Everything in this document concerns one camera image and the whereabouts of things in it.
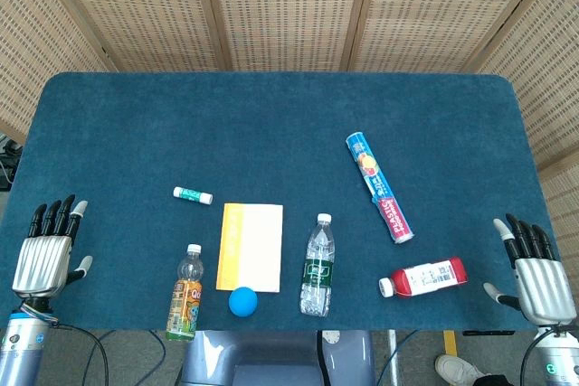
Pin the white sneaker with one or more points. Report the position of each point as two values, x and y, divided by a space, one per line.
457 370

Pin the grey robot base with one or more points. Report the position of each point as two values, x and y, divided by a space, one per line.
278 356

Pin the blue ball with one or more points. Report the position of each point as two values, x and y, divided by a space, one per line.
243 301

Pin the clear green label water bottle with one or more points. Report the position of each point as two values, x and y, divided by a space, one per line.
318 268

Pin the blue table cloth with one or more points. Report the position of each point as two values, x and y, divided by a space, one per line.
280 169

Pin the woven bamboo folding screen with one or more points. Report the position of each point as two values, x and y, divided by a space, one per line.
289 11

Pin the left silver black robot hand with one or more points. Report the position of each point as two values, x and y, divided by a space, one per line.
41 264

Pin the white metal table leg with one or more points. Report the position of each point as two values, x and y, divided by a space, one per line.
392 356

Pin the plastic food wrap roll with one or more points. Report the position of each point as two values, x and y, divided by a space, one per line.
380 187

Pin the orange label drink bottle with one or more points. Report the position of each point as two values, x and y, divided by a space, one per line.
184 298

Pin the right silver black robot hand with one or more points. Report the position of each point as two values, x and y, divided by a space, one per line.
540 286

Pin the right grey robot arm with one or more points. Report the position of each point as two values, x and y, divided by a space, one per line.
555 356

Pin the red white label bottle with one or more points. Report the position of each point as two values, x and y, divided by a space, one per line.
425 279

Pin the small green white tube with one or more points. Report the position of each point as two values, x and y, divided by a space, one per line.
193 194

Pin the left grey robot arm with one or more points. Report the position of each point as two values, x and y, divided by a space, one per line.
22 341

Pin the orange and cream booklet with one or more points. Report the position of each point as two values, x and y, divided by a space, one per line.
250 247

